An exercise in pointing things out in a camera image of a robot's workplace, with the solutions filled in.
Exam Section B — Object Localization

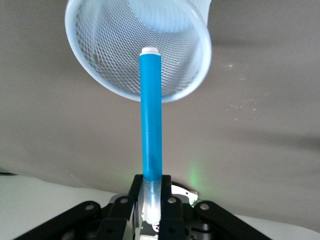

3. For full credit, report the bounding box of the blue marker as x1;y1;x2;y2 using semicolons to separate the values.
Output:
138;46;163;226

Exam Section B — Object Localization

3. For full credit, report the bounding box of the blue mesh cup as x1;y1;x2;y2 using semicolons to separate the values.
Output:
64;0;213;104

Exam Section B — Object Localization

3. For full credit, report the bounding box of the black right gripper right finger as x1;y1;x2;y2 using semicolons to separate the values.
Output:
159;175;185;240

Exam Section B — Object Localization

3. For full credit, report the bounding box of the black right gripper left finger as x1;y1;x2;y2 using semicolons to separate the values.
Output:
99;174;147;240

